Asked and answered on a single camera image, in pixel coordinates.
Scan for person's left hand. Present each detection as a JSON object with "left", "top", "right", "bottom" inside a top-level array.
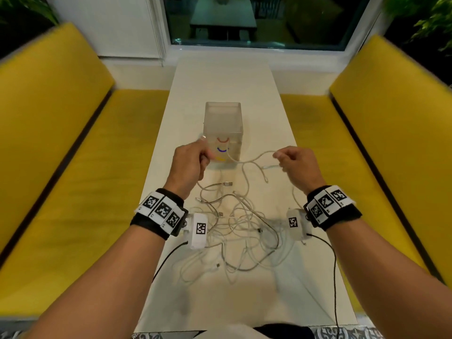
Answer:
[{"left": 163, "top": 137, "right": 212, "bottom": 201}]

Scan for person's right hand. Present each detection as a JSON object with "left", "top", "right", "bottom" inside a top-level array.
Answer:
[{"left": 272, "top": 145, "right": 327, "bottom": 195}]

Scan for white charging cables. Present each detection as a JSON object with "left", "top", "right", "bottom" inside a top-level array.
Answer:
[{"left": 197, "top": 134, "right": 283, "bottom": 170}]

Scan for clear plastic drawer organizer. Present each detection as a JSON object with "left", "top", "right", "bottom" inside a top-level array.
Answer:
[{"left": 203, "top": 101, "right": 244, "bottom": 166}]

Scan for tangle of white cables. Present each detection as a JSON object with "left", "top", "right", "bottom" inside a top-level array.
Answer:
[{"left": 178, "top": 160, "right": 308, "bottom": 285}]

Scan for person's right forearm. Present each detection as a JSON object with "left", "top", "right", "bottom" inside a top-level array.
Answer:
[{"left": 326, "top": 218, "right": 452, "bottom": 339}]

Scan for person's left forearm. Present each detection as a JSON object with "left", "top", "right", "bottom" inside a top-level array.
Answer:
[{"left": 21, "top": 224, "right": 167, "bottom": 339}]

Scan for person's black trousers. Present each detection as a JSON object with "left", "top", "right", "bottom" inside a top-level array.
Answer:
[{"left": 252, "top": 323, "right": 315, "bottom": 339}]

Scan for person's white shirt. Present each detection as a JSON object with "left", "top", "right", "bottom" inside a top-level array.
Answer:
[{"left": 197, "top": 324, "right": 269, "bottom": 339}]

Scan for yellow bench seat cushion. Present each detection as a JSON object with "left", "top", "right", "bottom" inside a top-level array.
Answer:
[
  {"left": 281, "top": 93, "right": 428, "bottom": 315},
  {"left": 0, "top": 89, "right": 170, "bottom": 317}
]

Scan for black wristband with marker tags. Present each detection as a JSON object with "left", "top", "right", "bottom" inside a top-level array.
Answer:
[
  {"left": 129, "top": 188, "right": 190, "bottom": 241},
  {"left": 303, "top": 185, "right": 363, "bottom": 232}
]

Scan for right yellow bench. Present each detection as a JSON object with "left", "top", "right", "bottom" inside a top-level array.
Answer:
[{"left": 329, "top": 34, "right": 452, "bottom": 283}]

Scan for dark glass window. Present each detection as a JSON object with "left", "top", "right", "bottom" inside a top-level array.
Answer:
[{"left": 162, "top": 0, "right": 373, "bottom": 52}]

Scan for yellow bench backrest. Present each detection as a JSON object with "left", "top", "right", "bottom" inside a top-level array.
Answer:
[{"left": 0, "top": 23, "right": 115, "bottom": 257}]

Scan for green leafy plant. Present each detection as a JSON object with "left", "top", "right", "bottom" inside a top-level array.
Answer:
[
  {"left": 383, "top": 0, "right": 452, "bottom": 53},
  {"left": 0, "top": 0, "right": 59, "bottom": 25}
]

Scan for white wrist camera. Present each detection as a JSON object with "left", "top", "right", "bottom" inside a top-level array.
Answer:
[
  {"left": 286, "top": 208, "right": 313, "bottom": 241},
  {"left": 185, "top": 212, "right": 209, "bottom": 250}
]

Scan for thin black camera cable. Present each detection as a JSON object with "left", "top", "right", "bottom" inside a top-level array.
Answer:
[
  {"left": 306, "top": 233, "right": 341, "bottom": 339},
  {"left": 152, "top": 240, "right": 190, "bottom": 283}
]

